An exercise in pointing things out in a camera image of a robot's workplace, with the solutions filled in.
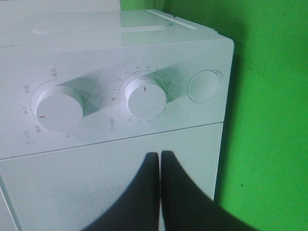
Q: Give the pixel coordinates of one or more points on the white microwave knob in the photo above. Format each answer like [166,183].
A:
[59,109]
[145,98]

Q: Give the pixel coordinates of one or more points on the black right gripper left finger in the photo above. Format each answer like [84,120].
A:
[137,209]

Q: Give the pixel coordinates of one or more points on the white microwave oven body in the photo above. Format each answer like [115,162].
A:
[98,54]

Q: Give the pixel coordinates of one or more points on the white microwave door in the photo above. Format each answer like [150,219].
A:
[67,190]

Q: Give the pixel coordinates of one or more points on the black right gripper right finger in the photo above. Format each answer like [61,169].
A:
[184,205]

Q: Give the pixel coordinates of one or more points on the round white door-release button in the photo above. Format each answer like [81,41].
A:
[203,86]

